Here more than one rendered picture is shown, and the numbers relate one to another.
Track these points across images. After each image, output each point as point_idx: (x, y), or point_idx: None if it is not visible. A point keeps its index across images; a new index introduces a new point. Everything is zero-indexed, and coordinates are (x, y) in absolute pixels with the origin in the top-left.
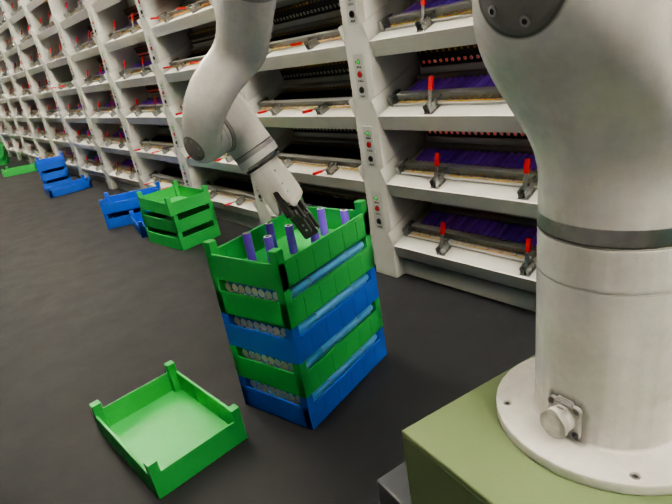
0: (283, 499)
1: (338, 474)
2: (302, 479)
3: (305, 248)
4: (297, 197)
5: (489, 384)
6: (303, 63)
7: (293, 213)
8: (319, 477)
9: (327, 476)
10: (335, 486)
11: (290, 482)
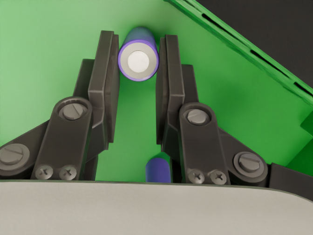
0: (308, 70)
1: (294, 15)
2: (289, 54)
3: (295, 77)
4: (195, 207)
5: None
6: None
7: (281, 178)
8: (292, 36)
9: (293, 27)
10: (308, 17)
11: (289, 65)
